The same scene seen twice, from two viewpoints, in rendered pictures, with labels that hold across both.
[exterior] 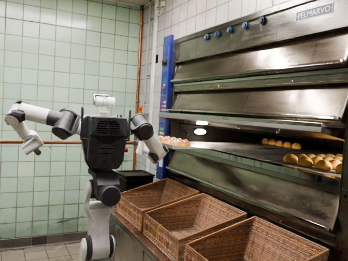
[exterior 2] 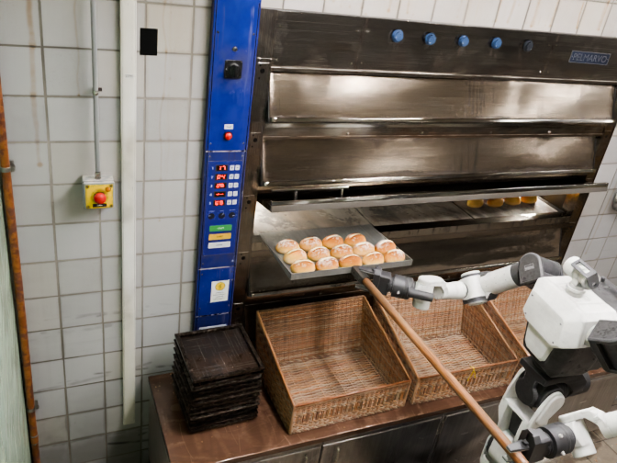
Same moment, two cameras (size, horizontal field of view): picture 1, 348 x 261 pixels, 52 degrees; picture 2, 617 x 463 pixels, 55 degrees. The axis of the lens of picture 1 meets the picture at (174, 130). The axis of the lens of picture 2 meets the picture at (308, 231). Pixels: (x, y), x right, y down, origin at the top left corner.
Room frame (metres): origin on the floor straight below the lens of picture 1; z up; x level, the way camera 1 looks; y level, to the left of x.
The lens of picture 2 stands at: (3.07, 2.16, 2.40)
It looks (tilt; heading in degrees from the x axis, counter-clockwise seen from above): 28 degrees down; 269
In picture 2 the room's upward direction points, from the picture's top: 9 degrees clockwise
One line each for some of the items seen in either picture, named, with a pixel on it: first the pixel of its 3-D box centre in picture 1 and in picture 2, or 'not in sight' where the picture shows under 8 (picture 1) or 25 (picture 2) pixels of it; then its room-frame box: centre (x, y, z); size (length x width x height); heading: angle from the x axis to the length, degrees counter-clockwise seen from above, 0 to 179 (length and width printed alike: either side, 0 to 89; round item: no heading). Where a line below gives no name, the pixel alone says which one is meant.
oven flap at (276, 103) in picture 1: (232, 102); (450, 156); (2.46, -0.39, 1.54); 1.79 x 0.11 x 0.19; 27
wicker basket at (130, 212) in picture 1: (156, 201); (330, 358); (2.87, 0.11, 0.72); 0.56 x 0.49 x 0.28; 28
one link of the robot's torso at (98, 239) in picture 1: (99, 219); (522, 424); (2.11, 0.41, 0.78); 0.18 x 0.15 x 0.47; 117
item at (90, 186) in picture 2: (144, 109); (98, 192); (3.79, 0.32, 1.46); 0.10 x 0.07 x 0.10; 27
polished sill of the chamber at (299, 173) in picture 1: (231, 157); (427, 228); (2.48, -0.41, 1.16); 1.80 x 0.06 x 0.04; 27
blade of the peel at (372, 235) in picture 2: (176, 143); (334, 246); (2.92, -0.03, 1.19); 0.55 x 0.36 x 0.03; 27
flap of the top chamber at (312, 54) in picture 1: (235, 63); (465, 99); (2.46, -0.39, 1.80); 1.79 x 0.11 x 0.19; 27
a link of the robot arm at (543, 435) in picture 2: not in sight; (540, 445); (2.32, 0.92, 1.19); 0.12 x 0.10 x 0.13; 27
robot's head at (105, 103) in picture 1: (105, 104); (579, 276); (2.13, 0.41, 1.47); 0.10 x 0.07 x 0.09; 108
